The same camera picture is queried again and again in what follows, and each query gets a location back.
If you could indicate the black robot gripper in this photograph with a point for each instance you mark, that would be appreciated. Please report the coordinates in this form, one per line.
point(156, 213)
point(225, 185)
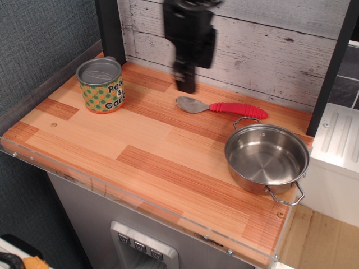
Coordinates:
point(187, 24)

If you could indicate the red handled metal spoon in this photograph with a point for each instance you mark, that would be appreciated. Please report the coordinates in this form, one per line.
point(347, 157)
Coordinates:
point(192, 105)

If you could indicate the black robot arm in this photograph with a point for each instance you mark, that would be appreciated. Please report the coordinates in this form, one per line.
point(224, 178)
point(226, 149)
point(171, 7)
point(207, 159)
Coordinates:
point(187, 25)

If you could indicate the peas and carrots can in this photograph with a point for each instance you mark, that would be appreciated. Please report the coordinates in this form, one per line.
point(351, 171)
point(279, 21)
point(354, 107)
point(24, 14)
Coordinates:
point(101, 84)

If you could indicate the white drainboard sink unit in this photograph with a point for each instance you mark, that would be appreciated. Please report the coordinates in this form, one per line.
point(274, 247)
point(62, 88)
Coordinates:
point(331, 182)

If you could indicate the clear acrylic edge guard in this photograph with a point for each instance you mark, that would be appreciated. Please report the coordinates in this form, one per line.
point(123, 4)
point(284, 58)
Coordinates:
point(97, 189)

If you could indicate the grey dispenser button panel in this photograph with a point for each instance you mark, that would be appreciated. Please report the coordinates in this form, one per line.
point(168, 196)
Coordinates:
point(137, 250)

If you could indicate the orange object bottom left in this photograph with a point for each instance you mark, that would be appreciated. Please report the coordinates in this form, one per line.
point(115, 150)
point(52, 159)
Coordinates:
point(35, 263)

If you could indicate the black vertical post left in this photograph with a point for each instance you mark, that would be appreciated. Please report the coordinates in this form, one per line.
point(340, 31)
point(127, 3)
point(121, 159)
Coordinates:
point(110, 29)

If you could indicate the black vertical post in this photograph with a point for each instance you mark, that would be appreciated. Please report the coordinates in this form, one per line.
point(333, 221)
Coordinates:
point(334, 66)
point(110, 29)

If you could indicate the silver two-handled pot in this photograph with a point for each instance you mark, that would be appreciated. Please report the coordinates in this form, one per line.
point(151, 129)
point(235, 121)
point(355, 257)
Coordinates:
point(265, 159)

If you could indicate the black vertical post right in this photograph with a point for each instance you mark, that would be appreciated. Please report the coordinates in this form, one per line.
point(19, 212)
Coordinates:
point(334, 66)

